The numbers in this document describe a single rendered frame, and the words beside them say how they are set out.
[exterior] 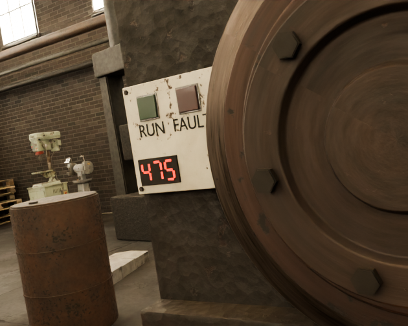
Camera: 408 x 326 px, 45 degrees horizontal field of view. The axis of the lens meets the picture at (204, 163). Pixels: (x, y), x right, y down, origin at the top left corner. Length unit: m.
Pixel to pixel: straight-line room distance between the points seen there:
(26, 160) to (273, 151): 10.55
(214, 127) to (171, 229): 0.30
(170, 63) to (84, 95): 8.72
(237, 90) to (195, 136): 0.23
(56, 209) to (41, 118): 7.32
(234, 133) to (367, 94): 0.18
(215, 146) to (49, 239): 2.69
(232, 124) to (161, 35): 0.31
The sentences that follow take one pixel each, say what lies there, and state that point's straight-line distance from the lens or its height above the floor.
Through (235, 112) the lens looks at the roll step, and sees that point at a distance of 0.55.
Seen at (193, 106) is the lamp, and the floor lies 1.19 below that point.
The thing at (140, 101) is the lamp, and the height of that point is 1.21.
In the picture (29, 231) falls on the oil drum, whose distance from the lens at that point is 3.27.
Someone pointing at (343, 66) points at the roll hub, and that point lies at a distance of 0.44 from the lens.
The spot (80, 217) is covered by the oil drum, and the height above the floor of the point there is 0.76.
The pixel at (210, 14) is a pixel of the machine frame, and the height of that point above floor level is 1.32.
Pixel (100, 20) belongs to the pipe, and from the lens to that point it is 8.22.
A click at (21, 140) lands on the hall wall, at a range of 11.01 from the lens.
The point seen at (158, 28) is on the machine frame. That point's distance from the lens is 0.82.
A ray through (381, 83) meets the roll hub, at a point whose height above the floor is 1.16.
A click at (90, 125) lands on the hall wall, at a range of 9.44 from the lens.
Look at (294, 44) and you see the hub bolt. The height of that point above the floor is 1.20.
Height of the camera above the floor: 1.14
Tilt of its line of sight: 3 degrees down
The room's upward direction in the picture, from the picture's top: 9 degrees counter-clockwise
